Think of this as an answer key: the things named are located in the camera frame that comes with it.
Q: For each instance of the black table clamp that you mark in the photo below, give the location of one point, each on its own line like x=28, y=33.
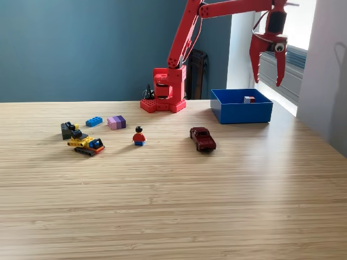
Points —
x=148, y=93

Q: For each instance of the grey window vent grille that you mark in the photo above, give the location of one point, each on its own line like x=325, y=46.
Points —
x=295, y=58

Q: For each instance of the white window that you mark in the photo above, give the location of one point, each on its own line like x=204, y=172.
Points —
x=295, y=27

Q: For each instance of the dark red toy car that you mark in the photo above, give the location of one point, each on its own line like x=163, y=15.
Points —
x=203, y=138

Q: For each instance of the dark grey brick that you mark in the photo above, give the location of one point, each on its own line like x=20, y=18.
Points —
x=64, y=132

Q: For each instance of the black folded chair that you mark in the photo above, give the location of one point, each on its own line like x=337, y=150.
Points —
x=200, y=78

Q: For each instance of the yellow toy digger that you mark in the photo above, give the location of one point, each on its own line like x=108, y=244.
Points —
x=84, y=142

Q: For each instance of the large red white brick stack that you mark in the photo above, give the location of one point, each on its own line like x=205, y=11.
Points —
x=249, y=99

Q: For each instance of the blue plastic bin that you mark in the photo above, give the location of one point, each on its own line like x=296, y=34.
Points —
x=244, y=113

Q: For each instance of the toy figure red shirt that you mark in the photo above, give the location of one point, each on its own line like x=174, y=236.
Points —
x=139, y=138

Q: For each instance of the blue brick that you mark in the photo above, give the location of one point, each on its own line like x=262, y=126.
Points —
x=94, y=122

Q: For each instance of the pink purple brick stack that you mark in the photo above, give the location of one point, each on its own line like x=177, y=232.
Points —
x=118, y=122

